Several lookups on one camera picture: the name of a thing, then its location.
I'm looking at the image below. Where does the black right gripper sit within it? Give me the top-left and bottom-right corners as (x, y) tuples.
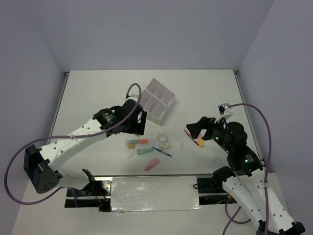
(185, 114), (231, 152)

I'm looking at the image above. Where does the blue patterned pen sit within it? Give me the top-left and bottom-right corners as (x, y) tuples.
(151, 146), (172, 157)

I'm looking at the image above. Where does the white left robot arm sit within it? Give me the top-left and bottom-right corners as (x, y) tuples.
(24, 99), (147, 195)

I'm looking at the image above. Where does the orange highlighter with clear cap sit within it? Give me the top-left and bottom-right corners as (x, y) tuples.
(125, 139), (149, 144)

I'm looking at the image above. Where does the red pencil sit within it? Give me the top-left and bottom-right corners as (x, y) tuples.
(184, 129), (199, 146)

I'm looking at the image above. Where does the green highlighter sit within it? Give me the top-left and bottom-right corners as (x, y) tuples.
(136, 147), (154, 155)

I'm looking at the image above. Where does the clear tape roll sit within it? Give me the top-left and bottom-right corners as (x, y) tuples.
(157, 134), (168, 143)

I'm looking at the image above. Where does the white six-compartment organizer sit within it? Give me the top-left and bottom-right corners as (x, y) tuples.
(139, 78), (175, 125)

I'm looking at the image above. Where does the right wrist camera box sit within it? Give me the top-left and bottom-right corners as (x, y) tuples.
(214, 103), (233, 123)

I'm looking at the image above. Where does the metal table rail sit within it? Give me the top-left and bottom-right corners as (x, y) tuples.
(58, 173), (243, 179)

